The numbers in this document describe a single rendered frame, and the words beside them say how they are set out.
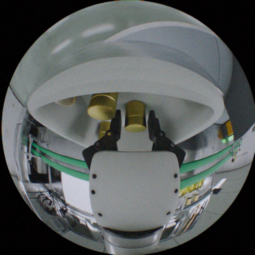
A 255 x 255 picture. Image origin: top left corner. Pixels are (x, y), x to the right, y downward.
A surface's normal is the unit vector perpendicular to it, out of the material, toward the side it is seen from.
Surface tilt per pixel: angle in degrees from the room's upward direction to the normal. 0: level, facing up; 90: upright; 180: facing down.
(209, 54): 0
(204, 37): 0
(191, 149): 90
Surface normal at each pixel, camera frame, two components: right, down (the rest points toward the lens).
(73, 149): 0.00, -0.38
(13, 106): 1.00, 0.02
